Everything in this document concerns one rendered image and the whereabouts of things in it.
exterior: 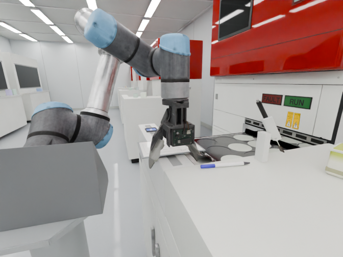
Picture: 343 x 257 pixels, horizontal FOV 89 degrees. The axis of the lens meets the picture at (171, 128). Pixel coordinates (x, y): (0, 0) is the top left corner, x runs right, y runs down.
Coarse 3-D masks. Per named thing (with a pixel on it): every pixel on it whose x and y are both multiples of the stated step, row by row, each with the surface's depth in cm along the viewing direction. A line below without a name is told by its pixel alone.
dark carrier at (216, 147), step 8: (224, 136) 94; (232, 136) 94; (200, 144) 83; (208, 144) 83; (216, 144) 83; (224, 144) 82; (248, 144) 82; (272, 144) 82; (208, 152) 73; (216, 152) 73; (224, 152) 73; (232, 152) 73; (240, 152) 73; (248, 152) 73; (216, 160) 66
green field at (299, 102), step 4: (288, 96) 77; (288, 100) 77; (292, 100) 76; (296, 100) 74; (300, 100) 72; (304, 100) 71; (308, 100) 69; (284, 104) 79; (288, 104) 78; (292, 104) 76; (296, 104) 74; (300, 104) 73; (304, 104) 71; (308, 104) 69; (308, 108) 70
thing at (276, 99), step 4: (264, 96) 90; (268, 96) 87; (272, 96) 85; (276, 96) 83; (280, 96) 81; (264, 100) 90; (268, 100) 87; (272, 100) 85; (276, 100) 83; (280, 100) 81
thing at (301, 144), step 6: (246, 126) 103; (252, 126) 98; (246, 132) 105; (282, 138) 81; (288, 138) 78; (294, 138) 77; (294, 144) 76; (300, 144) 73; (306, 144) 71; (312, 144) 69
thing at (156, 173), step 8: (144, 128) 89; (144, 136) 76; (152, 136) 78; (144, 160) 83; (160, 160) 53; (168, 160) 53; (176, 160) 54; (184, 160) 53; (152, 168) 64; (160, 168) 50; (168, 168) 48; (152, 176) 66; (160, 176) 51; (160, 184) 52; (160, 192) 53; (160, 200) 55
